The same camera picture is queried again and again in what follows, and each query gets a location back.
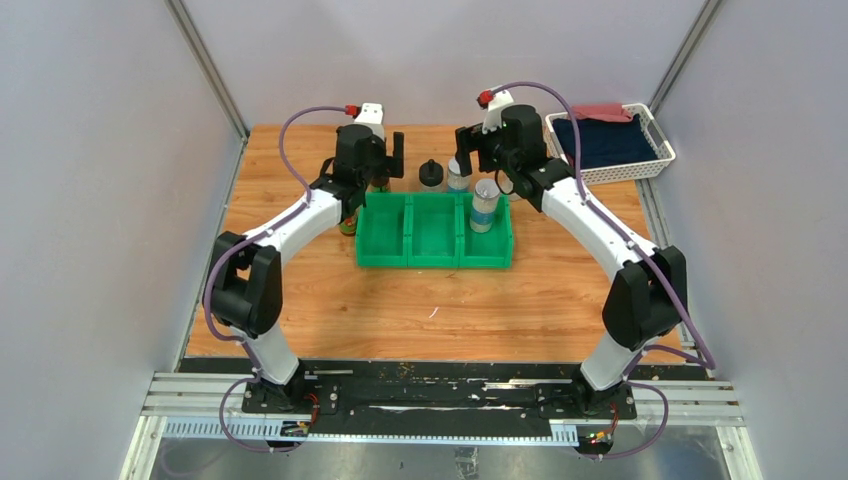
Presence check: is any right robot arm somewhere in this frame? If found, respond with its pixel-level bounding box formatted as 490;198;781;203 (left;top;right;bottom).
455;104;687;418

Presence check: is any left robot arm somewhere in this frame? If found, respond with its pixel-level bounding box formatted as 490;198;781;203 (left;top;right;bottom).
202;124;405;413

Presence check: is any black-spout seasoning jar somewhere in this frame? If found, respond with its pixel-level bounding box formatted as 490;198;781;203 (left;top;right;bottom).
494;170;521;202
418;159;444;192

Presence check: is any right black-spout seasoning jar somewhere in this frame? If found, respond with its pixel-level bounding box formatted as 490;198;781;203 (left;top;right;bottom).
494;170;521;202

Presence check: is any silver-lid jar in bin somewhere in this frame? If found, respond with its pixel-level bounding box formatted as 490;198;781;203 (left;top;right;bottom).
469;178;501;233

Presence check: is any green three-compartment plastic bin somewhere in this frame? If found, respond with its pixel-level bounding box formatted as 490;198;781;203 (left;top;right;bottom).
355;193;514;269

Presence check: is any dark blue folded cloth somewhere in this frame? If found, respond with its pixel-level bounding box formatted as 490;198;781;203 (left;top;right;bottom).
577;114;658;171

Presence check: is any pink folded cloth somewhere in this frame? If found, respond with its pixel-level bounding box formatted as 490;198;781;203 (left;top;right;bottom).
573;103;633;123

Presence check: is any white perforated plastic basket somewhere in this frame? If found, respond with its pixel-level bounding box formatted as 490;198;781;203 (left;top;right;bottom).
544;103;676;185

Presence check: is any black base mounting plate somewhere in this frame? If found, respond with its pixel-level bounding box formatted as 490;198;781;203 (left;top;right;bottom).
178;357;710;439

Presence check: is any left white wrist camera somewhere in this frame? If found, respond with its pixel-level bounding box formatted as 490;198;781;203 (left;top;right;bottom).
344;102;386;141

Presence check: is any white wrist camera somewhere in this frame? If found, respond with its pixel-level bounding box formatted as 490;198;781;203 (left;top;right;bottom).
477;90;514;135
344;102;386;141

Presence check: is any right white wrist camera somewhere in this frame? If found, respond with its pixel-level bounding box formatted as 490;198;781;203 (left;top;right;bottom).
477;90;514;135

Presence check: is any aluminium rail frame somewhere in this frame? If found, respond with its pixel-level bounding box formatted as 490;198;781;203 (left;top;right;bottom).
121;358;761;479

